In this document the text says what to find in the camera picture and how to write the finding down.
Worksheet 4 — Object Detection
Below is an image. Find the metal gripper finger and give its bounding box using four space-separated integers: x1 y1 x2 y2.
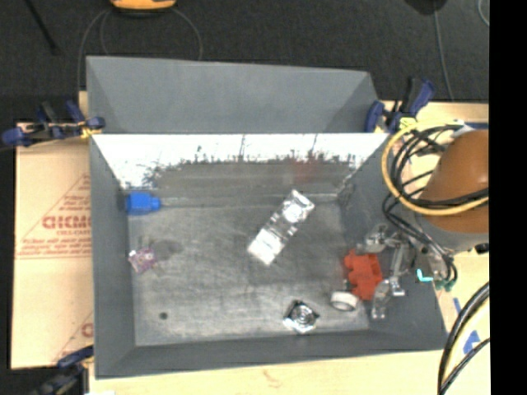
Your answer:
356 223 401 258
370 276 408 320

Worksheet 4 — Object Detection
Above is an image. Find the red-orange toy block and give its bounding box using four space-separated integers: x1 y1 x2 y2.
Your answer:
343 249 385 302

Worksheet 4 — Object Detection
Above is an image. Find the clear plastic bottle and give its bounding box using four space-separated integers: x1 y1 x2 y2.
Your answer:
246 188 316 267

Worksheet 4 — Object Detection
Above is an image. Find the grey metal bin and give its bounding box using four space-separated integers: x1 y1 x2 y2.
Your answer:
85 55 450 378

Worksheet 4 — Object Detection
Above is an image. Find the small purple packet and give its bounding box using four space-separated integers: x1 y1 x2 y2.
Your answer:
128 248 158 275

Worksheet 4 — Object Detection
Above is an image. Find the brown cardboard board, red print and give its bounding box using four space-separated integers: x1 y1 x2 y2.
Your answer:
10 136 96 370

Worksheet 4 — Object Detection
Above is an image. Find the white tape ring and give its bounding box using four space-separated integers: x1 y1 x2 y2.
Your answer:
329 290 360 313

